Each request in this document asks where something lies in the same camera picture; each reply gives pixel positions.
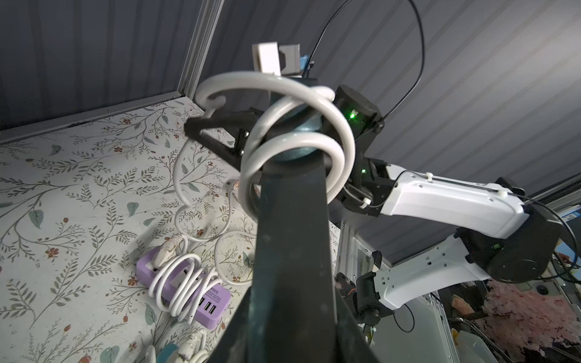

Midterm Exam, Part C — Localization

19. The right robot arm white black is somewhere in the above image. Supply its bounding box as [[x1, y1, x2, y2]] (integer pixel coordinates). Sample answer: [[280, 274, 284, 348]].
[[185, 72, 567, 326]]

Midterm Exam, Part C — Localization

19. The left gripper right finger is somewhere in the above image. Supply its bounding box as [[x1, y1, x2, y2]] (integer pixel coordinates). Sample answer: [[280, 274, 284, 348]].
[[334, 290, 378, 363]]

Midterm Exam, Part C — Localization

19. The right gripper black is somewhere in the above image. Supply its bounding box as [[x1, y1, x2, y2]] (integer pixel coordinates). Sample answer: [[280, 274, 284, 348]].
[[185, 77, 363, 172]]

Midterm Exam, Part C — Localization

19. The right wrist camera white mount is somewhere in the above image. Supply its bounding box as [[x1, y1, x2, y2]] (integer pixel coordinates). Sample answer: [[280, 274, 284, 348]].
[[252, 42, 309, 77]]

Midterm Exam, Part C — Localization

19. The purple power strip white cord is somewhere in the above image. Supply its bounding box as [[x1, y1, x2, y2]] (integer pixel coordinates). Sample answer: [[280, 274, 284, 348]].
[[135, 233, 232, 331]]

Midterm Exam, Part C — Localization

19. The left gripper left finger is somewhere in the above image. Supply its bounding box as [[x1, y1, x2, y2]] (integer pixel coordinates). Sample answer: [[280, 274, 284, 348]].
[[207, 287, 259, 363]]

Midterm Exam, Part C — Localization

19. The black power strip white cord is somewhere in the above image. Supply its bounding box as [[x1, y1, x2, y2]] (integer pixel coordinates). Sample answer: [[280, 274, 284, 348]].
[[172, 70, 357, 363]]

